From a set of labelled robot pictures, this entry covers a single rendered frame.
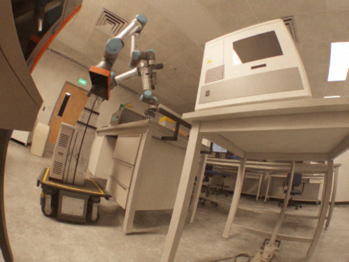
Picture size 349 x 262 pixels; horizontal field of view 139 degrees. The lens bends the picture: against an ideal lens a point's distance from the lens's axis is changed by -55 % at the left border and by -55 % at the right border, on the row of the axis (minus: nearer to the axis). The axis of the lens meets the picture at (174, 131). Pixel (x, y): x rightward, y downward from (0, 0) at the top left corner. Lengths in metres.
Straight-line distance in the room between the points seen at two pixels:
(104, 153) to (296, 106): 2.11
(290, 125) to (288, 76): 0.19
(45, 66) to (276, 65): 5.20
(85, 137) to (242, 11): 2.47
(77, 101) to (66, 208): 3.98
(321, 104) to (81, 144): 1.36
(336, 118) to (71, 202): 1.44
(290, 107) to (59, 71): 5.09
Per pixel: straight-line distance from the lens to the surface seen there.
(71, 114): 4.71
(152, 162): 1.20
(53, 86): 4.90
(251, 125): 0.60
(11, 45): 0.24
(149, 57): 1.19
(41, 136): 3.44
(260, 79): 0.65
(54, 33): 0.62
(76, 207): 1.13
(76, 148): 1.16
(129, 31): 1.26
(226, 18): 2.49
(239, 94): 0.64
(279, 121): 0.59
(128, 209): 1.11
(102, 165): 2.16
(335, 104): 0.58
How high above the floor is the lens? 0.62
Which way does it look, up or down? 14 degrees up
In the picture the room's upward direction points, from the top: 13 degrees clockwise
